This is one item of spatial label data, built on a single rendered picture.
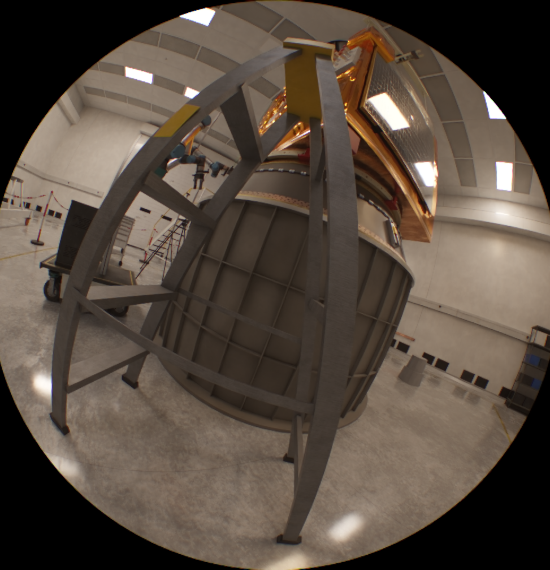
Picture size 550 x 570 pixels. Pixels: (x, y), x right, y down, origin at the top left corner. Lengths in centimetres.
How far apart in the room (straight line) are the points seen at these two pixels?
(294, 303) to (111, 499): 114
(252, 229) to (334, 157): 78
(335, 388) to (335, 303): 13
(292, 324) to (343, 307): 73
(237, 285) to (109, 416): 92
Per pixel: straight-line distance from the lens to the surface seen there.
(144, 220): 902
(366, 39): 260
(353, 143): 125
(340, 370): 32
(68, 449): 96
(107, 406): 109
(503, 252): 664
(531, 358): 586
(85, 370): 80
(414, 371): 346
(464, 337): 600
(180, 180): 931
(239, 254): 107
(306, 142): 152
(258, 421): 121
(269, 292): 99
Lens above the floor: 80
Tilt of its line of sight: 2 degrees down
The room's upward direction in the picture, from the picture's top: 20 degrees clockwise
